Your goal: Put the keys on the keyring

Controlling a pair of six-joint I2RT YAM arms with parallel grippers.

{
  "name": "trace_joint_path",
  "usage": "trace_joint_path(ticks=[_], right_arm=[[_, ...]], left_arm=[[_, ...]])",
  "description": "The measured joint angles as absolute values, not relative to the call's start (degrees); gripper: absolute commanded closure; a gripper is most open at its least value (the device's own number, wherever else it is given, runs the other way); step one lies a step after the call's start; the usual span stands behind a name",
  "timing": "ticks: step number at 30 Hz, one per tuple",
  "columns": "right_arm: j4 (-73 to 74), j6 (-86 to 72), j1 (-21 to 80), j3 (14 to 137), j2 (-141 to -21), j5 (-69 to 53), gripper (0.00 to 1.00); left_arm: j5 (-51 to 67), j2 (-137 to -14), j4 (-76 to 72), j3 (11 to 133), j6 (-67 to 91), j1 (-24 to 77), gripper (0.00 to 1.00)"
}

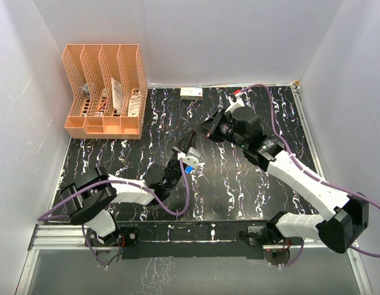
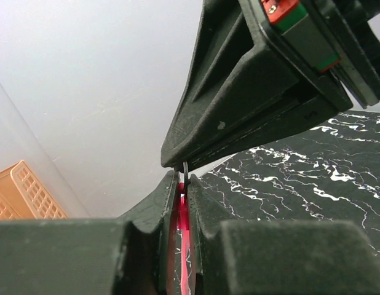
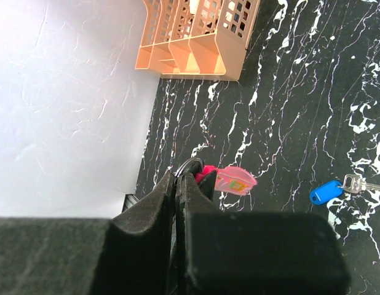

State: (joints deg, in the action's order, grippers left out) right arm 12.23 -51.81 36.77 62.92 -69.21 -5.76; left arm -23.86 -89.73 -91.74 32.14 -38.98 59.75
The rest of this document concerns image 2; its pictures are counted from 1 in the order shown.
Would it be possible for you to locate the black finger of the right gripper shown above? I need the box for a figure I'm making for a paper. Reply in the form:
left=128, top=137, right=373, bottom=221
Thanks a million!
left=174, top=92, right=352, bottom=171
left=160, top=1, right=299, bottom=168

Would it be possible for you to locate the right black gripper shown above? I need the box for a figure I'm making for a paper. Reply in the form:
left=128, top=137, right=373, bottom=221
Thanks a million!
left=240, top=1, right=380, bottom=111

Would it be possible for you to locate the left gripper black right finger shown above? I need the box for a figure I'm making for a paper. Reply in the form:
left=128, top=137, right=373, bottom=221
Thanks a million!
left=188, top=176, right=380, bottom=294

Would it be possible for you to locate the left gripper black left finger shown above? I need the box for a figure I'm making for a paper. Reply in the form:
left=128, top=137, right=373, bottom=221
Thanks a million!
left=0, top=171, right=179, bottom=294

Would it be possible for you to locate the pink strap keyring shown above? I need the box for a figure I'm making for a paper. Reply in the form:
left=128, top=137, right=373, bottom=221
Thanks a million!
left=168, top=161, right=197, bottom=295

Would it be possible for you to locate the orange plastic file organizer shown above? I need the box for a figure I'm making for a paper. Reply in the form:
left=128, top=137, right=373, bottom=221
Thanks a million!
left=0, top=160, right=68, bottom=221

